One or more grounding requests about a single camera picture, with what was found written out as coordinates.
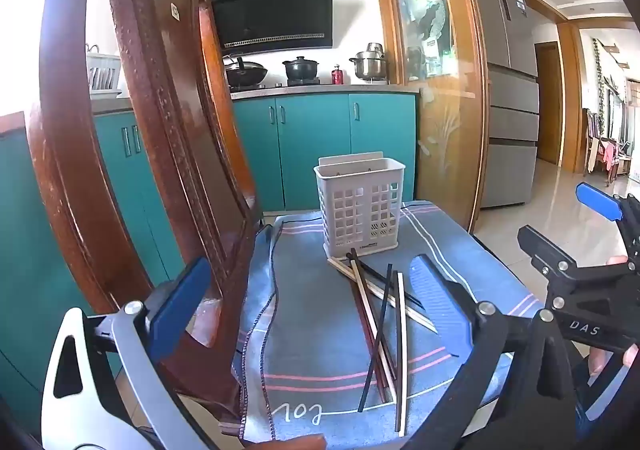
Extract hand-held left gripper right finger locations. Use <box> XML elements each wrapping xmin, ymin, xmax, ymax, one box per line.
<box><xmin>400</xmin><ymin>255</ymin><xmax>591</xmax><ymax>450</ymax></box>

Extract carved wooden chair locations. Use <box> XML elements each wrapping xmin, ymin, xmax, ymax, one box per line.
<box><xmin>25</xmin><ymin>0</ymin><xmax>326</xmax><ymax>450</ymax></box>

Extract hanging clothes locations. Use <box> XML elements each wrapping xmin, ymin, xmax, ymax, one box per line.
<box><xmin>585</xmin><ymin>135</ymin><xmax>631</xmax><ymax>181</ymax></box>

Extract white dish rack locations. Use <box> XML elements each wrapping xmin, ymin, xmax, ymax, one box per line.
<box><xmin>85</xmin><ymin>42</ymin><xmax>123</xmax><ymax>98</ymax></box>

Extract grey refrigerator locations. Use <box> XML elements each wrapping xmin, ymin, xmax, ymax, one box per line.
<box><xmin>465</xmin><ymin>0</ymin><xmax>541</xmax><ymax>209</ymax></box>

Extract white plastic utensil basket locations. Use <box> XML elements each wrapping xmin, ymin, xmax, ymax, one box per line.
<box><xmin>313</xmin><ymin>151</ymin><xmax>407</xmax><ymax>261</ymax></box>

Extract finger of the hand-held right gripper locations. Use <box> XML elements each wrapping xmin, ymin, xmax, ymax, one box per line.
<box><xmin>575</xmin><ymin>182</ymin><xmax>640</xmax><ymax>272</ymax></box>
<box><xmin>517</xmin><ymin>225</ymin><xmax>584</xmax><ymax>281</ymax></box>

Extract stainless steel pot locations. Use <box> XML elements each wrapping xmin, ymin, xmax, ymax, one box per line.
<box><xmin>349</xmin><ymin>43</ymin><xmax>388</xmax><ymax>81</ymax></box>

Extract black chopstick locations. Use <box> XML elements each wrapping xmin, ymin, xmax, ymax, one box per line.
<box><xmin>346</xmin><ymin>252</ymin><xmax>425</xmax><ymax>308</ymax></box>
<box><xmin>357</xmin><ymin>263</ymin><xmax>395</xmax><ymax>413</ymax></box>

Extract black cooking pot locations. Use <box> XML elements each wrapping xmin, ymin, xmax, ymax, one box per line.
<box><xmin>282</xmin><ymin>56</ymin><xmax>321</xmax><ymax>81</ymax></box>

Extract blue striped cloth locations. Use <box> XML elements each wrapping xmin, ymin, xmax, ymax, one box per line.
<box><xmin>235</xmin><ymin>200</ymin><xmax>543</xmax><ymax>446</ymax></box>

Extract teal lower kitchen cabinets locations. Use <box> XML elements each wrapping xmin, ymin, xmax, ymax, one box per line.
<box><xmin>0</xmin><ymin>92</ymin><xmax>418</xmax><ymax>431</ymax></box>

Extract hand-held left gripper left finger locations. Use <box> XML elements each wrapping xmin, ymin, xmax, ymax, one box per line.
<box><xmin>42</xmin><ymin>257</ymin><xmax>236</xmax><ymax>450</ymax></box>

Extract person's right hand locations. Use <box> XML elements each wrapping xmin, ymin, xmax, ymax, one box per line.
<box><xmin>587</xmin><ymin>255</ymin><xmax>640</xmax><ymax>379</ymax></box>

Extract brown wooden door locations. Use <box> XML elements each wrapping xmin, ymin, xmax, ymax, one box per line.
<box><xmin>534</xmin><ymin>41</ymin><xmax>565</xmax><ymax>166</ymax></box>

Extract black wok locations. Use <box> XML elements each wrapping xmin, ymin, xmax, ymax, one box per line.
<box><xmin>222</xmin><ymin>55</ymin><xmax>268</xmax><ymax>87</ymax></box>

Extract black range hood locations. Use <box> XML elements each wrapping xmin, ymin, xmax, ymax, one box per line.
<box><xmin>207</xmin><ymin>0</ymin><xmax>335</xmax><ymax>56</ymax></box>

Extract grey kitchen countertop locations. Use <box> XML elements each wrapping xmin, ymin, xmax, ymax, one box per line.
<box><xmin>91</xmin><ymin>82</ymin><xmax>423</xmax><ymax>115</ymax></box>

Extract wooden framed glass door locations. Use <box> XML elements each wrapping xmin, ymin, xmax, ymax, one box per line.
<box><xmin>377</xmin><ymin>0</ymin><xmax>488</xmax><ymax>231</ymax></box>

